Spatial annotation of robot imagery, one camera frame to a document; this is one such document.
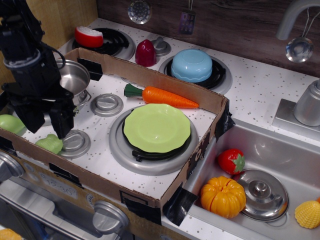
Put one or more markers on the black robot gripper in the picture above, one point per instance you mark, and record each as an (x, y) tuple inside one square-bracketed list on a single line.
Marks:
[(37, 91)]

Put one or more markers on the light green toy broccoli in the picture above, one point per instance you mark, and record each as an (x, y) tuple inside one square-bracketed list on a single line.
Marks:
[(51, 143)]

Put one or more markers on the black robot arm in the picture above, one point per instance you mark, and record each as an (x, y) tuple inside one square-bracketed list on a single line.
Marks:
[(19, 29)]

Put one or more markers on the stainless steel pot lid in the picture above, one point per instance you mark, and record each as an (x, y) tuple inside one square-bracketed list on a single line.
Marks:
[(267, 199)]

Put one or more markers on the silver stove knob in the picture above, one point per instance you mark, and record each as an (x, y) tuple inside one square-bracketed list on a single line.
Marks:
[(107, 105), (161, 47), (75, 144)]

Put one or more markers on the light green toy vegetable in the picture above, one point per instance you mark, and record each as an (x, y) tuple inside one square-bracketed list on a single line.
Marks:
[(12, 124)]

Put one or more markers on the brown cardboard fence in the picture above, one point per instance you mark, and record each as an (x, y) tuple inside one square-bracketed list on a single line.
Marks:
[(97, 175)]

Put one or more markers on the silver oven knob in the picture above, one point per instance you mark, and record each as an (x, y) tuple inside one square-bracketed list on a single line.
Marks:
[(10, 166), (109, 219)]

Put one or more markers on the red and white toy food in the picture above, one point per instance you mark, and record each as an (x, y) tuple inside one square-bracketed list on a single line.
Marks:
[(88, 37)]

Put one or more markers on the black front right burner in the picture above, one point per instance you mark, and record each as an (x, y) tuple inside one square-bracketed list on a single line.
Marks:
[(162, 155)]

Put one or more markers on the black burner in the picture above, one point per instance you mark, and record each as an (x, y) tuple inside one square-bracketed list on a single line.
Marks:
[(113, 42), (217, 76), (162, 155)]

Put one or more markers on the black rear left burner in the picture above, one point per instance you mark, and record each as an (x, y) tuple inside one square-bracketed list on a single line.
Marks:
[(113, 42)]

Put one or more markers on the light green plastic plate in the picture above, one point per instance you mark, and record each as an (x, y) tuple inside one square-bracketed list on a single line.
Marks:
[(157, 111)]

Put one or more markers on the orange toy carrot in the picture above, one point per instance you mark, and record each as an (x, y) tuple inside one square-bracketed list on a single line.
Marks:
[(154, 95)]

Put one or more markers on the dark red toy vegetable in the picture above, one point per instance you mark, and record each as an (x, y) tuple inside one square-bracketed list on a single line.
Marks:
[(145, 54)]

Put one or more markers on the hanging metal skimmer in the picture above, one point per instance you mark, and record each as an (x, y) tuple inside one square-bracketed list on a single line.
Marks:
[(139, 11)]

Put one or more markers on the light blue plastic bowl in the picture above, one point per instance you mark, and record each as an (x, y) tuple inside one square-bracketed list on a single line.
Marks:
[(192, 66)]

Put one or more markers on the hanging purple spatula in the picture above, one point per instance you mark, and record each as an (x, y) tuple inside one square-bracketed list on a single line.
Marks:
[(187, 20)]

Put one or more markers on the black rear right burner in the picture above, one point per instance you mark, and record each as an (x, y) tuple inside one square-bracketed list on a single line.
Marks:
[(217, 76)]

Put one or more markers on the red toy strawberry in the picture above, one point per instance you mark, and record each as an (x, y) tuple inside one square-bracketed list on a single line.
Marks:
[(232, 161)]

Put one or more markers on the orange toy pumpkin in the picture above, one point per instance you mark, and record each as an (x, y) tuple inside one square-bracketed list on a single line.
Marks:
[(223, 196)]

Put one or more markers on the metal sink basin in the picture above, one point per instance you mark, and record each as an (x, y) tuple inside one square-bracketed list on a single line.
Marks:
[(280, 173)]

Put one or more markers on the silver toy faucet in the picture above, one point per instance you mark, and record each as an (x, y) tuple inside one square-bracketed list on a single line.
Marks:
[(301, 117)]

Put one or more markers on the hanging metal ladle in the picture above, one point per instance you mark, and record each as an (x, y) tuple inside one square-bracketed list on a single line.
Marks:
[(301, 48)]

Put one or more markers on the yellow toy corn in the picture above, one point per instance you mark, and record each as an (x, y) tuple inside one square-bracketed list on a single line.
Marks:
[(307, 214)]

